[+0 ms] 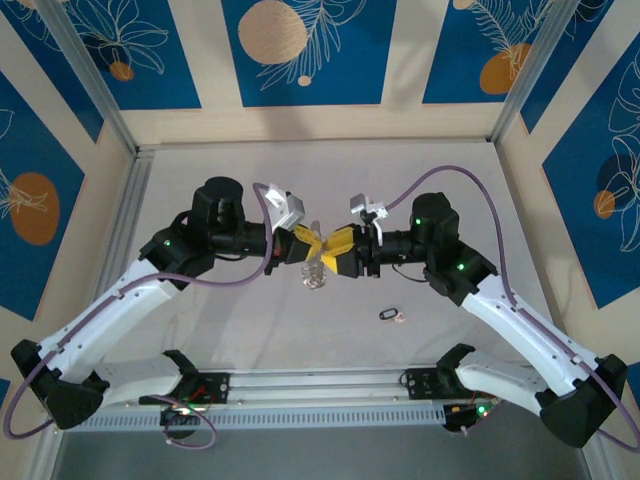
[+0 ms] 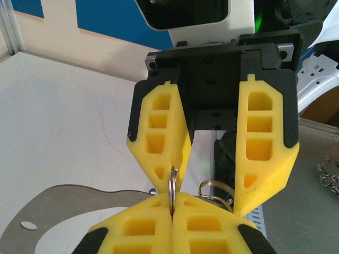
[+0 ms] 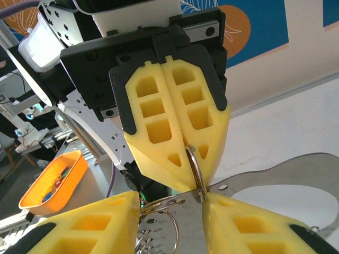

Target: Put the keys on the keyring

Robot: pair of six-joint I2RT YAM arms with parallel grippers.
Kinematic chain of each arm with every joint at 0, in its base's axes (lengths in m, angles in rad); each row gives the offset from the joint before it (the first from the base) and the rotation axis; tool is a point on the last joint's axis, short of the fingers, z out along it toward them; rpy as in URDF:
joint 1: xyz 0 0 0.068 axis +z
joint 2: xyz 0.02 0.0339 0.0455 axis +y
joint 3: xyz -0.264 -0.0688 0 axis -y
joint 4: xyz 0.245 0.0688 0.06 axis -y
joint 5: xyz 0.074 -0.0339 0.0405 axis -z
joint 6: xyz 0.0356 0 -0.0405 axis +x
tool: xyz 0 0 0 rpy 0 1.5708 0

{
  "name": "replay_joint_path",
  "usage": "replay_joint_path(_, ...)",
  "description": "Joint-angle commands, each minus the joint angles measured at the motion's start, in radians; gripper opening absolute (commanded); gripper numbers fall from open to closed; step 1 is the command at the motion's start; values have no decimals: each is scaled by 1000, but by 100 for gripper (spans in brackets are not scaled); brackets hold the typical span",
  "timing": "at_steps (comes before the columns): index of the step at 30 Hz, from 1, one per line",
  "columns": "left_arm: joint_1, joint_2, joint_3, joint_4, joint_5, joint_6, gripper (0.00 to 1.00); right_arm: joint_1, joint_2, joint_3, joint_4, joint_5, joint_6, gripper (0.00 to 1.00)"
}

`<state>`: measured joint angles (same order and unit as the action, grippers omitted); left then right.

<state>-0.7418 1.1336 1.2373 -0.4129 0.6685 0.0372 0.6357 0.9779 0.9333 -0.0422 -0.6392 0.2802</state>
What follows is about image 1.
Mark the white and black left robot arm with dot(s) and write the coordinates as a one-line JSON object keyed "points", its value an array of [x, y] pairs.
{"points": [[100, 320]]}

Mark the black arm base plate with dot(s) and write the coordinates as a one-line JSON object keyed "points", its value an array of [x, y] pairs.
{"points": [[220, 387], [420, 382]]}

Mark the small circuit board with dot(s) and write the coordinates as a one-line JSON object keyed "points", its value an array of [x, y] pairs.
{"points": [[180, 412], [470, 412]]}

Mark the aluminium frame post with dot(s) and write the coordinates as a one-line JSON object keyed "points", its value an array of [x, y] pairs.
{"points": [[92, 75], [537, 75]]}

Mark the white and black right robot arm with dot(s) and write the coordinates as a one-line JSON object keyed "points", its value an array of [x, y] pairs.
{"points": [[525, 335]]}

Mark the aluminium mounting rail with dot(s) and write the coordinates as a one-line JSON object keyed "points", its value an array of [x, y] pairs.
{"points": [[320, 387]]}

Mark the black key tag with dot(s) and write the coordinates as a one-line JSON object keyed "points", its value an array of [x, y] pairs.
{"points": [[387, 315]]}

